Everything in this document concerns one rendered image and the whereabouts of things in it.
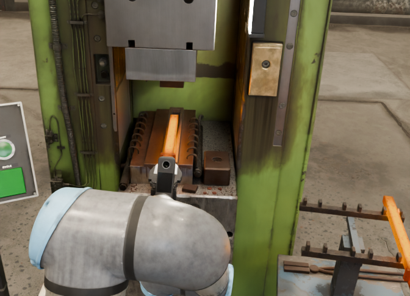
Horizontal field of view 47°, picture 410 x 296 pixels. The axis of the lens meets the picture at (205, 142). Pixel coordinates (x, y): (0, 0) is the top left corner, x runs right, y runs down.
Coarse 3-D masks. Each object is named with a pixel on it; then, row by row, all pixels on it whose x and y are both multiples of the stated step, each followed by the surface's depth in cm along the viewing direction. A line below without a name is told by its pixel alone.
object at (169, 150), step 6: (174, 120) 164; (168, 126) 159; (174, 126) 159; (168, 132) 155; (174, 132) 155; (168, 138) 151; (174, 138) 152; (168, 144) 148; (174, 144) 151; (168, 150) 144; (168, 156) 140; (174, 156) 141
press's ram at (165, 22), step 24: (120, 0) 125; (144, 0) 125; (168, 0) 124; (192, 0) 125; (216, 0) 125; (120, 24) 128; (144, 24) 128; (168, 24) 128; (192, 24) 128; (168, 48) 131
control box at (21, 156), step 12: (0, 108) 134; (12, 108) 135; (0, 120) 133; (12, 120) 135; (24, 120) 136; (0, 132) 133; (12, 132) 134; (24, 132) 136; (12, 144) 134; (24, 144) 135; (12, 156) 134; (24, 156) 135; (0, 168) 133; (24, 168) 135; (24, 180) 135; (36, 192) 136
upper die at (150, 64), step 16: (128, 48) 131; (144, 48) 131; (192, 48) 132; (128, 64) 133; (144, 64) 133; (160, 64) 133; (176, 64) 133; (192, 64) 133; (160, 80) 135; (176, 80) 135; (192, 80) 135
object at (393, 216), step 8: (384, 200) 148; (392, 200) 147; (392, 208) 143; (392, 216) 140; (392, 224) 137; (400, 224) 136; (400, 232) 133; (400, 240) 130; (408, 240) 130; (400, 248) 128; (408, 248) 127; (408, 256) 124; (408, 264) 121; (408, 272) 119; (408, 280) 120
